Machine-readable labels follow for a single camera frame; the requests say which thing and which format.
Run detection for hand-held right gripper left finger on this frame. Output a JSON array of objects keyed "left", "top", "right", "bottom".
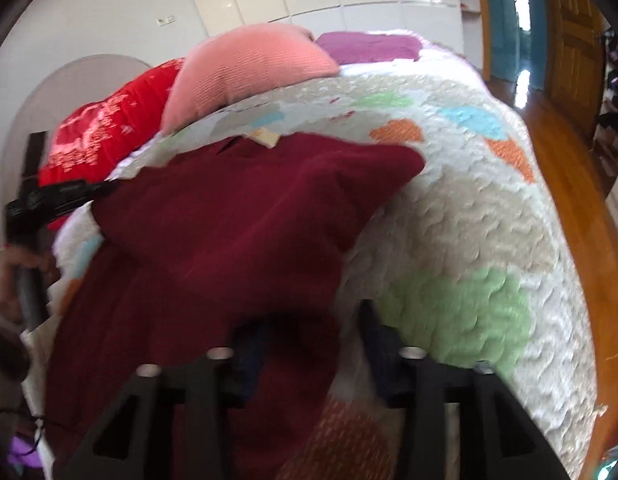
[{"left": 54, "top": 321, "right": 275, "bottom": 480}]

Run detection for wooden door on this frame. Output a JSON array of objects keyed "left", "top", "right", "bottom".
[{"left": 539, "top": 0, "right": 610, "bottom": 136}]

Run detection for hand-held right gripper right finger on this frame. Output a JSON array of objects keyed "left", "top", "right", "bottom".
[{"left": 358, "top": 301, "right": 572, "bottom": 480}]

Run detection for white patchwork quilt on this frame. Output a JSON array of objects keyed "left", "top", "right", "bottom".
[{"left": 19, "top": 30, "right": 607, "bottom": 480}]

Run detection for purple pillow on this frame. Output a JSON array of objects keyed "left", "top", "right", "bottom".
[{"left": 315, "top": 31, "right": 422, "bottom": 66}]

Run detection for pink pillow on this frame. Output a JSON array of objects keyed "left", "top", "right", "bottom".
[{"left": 160, "top": 23, "right": 340, "bottom": 137}]

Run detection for person's left hand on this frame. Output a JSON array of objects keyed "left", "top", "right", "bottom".
[{"left": 0, "top": 247, "right": 62, "bottom": 326}]

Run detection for cluttered shelf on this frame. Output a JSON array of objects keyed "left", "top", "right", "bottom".
[{"left": 592, "top": 25, "right": 618, "bottom": 196}]

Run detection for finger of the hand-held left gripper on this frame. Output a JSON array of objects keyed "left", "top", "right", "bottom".
[{"left": 31, "top": 180, "right": 126, "bottom": 211}]

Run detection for arched grey headboard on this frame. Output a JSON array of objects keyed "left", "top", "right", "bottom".
[{"left": 0, "top": 55, "right": 155, "bottom": 246}]

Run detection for red patterned pillow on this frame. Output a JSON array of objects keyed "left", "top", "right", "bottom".
[{"left": 37, "top": 57, "right": 186, "bottom": 231}]

